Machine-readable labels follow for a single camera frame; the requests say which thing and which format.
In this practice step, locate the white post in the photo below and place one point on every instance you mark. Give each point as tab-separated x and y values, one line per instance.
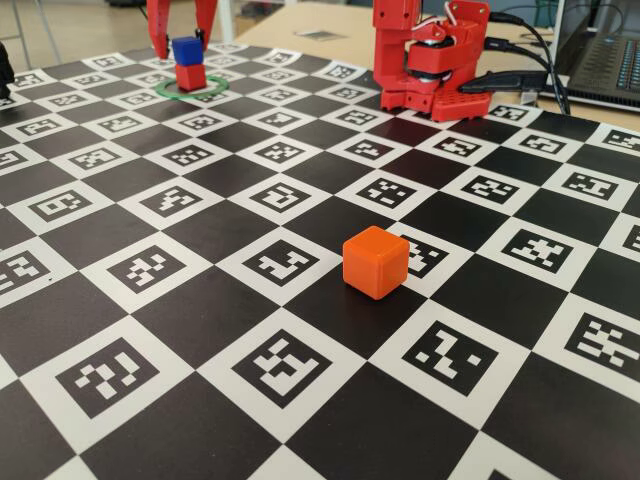
227	20

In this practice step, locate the black white marker mat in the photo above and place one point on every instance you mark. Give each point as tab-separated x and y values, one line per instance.
200	310

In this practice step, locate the blue cube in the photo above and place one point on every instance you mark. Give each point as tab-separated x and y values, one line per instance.
187	51

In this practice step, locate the black table clamp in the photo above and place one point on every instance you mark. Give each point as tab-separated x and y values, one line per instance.
505	82

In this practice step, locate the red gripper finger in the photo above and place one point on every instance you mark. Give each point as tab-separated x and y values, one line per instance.
159	22
206	17

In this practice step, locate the orange cube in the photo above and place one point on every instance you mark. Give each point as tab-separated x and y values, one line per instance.
375	265

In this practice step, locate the red cube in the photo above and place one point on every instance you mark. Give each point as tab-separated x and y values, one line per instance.
191	77

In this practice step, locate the dark laptop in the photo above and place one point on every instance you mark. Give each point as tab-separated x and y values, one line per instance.
600	60

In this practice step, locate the black stand base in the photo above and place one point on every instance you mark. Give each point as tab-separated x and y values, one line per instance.
5	70

